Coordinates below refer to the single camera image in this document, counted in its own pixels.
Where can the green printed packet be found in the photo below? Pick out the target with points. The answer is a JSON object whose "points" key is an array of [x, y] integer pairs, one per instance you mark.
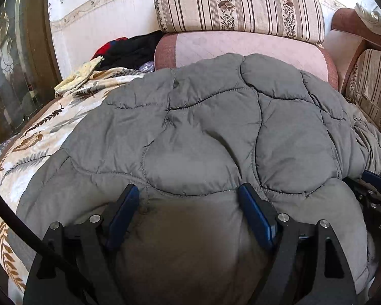
{"points": [[0, 151]]}

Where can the red cloth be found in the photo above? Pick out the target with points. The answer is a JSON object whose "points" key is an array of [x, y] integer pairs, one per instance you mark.
{"points": [[109, 46]]}

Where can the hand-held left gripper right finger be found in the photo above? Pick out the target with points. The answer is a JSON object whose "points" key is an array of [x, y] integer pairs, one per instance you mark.
{"points": [[257, 217]]}

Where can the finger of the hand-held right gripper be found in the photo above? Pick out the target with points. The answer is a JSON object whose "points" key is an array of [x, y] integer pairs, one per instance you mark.
{"points": [[360, 192], [379, 181]]}

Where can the square striped floral cushion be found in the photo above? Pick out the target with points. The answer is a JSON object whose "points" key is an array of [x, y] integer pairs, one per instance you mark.
{"points": [[374, 85]]}

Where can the wooden door with glass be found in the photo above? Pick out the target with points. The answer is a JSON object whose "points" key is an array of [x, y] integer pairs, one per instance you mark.
{"points": [[12, 85]]}

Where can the pale yellow cloth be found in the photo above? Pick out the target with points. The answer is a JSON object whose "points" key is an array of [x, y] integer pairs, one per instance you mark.
{"points": [[79, 76]]}

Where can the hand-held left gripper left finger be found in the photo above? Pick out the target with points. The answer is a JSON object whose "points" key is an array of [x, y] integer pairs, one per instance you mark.
{"points": [[123, 216]]}

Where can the purple cloth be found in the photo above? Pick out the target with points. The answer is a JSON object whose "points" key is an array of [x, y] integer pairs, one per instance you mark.
{"points": [[147, 66]]}

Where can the cream cloth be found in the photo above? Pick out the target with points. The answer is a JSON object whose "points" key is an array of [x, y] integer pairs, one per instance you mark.
{"points": [[374, 19]]}

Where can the long striped floral cushion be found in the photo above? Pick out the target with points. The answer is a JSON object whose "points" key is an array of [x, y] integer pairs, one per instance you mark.
{"points": [[241, 6]]}

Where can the pink brown sofa cushion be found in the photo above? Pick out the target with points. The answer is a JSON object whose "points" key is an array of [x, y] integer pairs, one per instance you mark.
{"points": [[346, 22]]}

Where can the black clothes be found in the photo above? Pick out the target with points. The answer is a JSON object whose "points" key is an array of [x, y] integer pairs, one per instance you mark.
{"points": [[133, 50]]}

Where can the pink bolster cushion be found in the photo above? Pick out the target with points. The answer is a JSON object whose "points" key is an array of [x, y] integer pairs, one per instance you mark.
{"points": [[203, 47]]}

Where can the grey hooded puffer jacket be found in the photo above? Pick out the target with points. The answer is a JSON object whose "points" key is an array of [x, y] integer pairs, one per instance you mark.
{"points": [[209, 117]]}

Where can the leaf print blanket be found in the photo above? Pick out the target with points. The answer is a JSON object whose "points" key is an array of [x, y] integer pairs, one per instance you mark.
{"points": [[28, 143]]}

